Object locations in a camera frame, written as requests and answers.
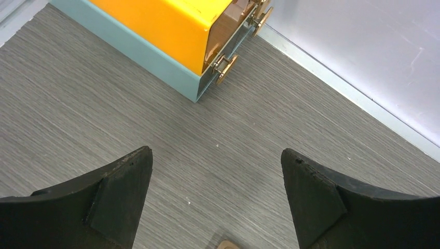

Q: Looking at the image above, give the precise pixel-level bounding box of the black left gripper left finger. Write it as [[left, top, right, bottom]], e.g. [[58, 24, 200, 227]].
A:
[[1, 146, 153, 248]]

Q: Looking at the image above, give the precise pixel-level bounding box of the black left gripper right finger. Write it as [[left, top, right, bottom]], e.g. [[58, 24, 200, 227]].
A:
[[281, 148, 439, 248]]

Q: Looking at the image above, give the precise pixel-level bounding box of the wooden chess board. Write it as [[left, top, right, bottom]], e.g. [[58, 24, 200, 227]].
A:
[[217, 240, 240, 249]]

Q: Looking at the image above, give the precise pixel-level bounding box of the teal drawer box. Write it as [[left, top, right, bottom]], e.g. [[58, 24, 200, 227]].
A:
[[49, 0, 255, 103]]

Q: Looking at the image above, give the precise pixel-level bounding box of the yellow drawer box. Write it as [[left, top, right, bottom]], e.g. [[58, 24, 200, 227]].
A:
[[92, 0, 270, 76]]

